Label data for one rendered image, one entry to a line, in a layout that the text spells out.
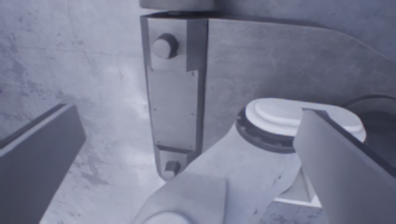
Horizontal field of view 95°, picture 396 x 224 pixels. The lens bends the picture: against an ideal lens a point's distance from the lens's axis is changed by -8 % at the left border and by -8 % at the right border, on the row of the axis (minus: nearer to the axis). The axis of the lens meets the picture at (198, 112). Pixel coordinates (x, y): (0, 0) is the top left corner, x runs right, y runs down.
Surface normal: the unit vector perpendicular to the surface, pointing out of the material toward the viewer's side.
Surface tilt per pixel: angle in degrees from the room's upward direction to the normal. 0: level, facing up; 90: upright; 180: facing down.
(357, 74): 0
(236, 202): 90
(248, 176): 90
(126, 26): 0
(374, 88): 0
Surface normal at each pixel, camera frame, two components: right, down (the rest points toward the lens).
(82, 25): -0.20, 0.51
